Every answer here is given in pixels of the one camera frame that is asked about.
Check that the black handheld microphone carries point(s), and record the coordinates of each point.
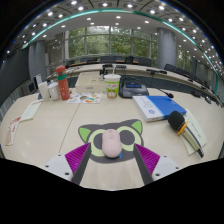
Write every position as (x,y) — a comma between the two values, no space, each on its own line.
(175,120)

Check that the blue and white book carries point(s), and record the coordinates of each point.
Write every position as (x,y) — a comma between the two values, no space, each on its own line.
(163,106)

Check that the cream booklet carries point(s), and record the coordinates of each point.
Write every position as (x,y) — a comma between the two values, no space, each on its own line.
(31,110)

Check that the dark office chairs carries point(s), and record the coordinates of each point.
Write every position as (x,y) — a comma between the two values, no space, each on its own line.
(145,61)

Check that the red and white magazine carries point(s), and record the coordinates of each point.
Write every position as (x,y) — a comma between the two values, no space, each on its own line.
(12,130)

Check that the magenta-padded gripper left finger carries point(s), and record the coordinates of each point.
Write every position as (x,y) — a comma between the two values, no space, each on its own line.
(77,160)

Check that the black conference microphone console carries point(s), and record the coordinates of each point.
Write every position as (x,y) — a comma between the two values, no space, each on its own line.
(133,90)

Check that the ceiling lights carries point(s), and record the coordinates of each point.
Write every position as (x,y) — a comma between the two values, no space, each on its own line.
(105,4)

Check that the long curved conference desk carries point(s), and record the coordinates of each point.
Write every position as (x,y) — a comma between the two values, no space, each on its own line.
(133,70)

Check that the pink computer mouse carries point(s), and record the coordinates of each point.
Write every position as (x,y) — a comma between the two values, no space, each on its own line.
(111,143)

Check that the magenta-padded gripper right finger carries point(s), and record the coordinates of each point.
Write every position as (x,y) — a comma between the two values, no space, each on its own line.
(147,160)

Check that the cat-shaped mouse pad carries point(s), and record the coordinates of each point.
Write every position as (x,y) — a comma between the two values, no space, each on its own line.
(128,136)

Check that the white paper cup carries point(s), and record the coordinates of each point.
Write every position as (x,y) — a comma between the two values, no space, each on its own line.
(44,91)

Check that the red drink bottle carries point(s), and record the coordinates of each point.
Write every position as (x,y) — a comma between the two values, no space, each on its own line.
(63,85)

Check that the colourful sticker sheet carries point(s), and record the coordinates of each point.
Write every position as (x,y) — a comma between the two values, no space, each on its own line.
(85,97)

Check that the white lidded mug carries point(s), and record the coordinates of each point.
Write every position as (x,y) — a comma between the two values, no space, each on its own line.
(54,91)

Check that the green-printed paper cup with straw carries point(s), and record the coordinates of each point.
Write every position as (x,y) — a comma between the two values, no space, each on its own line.
(112,87)

